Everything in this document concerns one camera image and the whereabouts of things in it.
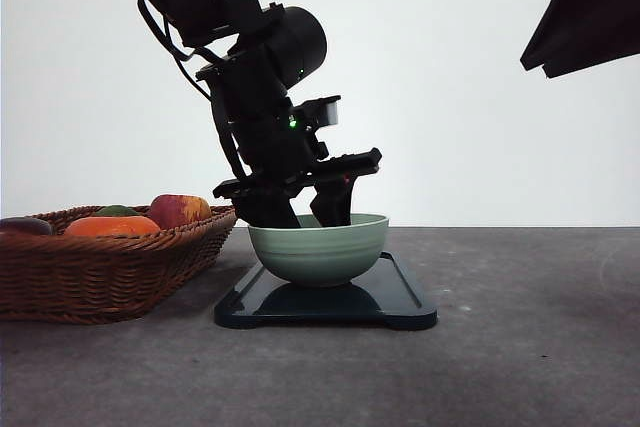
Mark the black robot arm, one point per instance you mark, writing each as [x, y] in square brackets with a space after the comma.
[267, 54]

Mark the dark green fruit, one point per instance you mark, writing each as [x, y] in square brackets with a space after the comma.
[116, 210]

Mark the light green ceramic bowl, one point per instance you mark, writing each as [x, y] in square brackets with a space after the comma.
[316, 255]

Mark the red yellow apple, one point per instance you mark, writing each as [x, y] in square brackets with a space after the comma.
[171, 210]

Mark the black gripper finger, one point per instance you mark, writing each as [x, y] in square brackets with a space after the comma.
[333, 202]
[580, 30]
[267, 211]
[563, 68]

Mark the brown wicker basket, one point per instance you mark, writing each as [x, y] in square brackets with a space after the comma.
[71, 278]

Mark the dark navy rectangular tray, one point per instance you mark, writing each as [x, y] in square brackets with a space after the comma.
[383, 296]

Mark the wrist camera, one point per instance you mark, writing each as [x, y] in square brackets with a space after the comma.
[322, 111]

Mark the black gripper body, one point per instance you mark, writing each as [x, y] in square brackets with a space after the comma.
[270, 134]

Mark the orange tangerine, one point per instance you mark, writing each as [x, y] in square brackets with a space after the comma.
[109, 226]

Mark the dark purple fruit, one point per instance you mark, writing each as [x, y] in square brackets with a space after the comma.
[26, 225]

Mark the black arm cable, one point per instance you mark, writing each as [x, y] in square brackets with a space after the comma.
[161, 26]

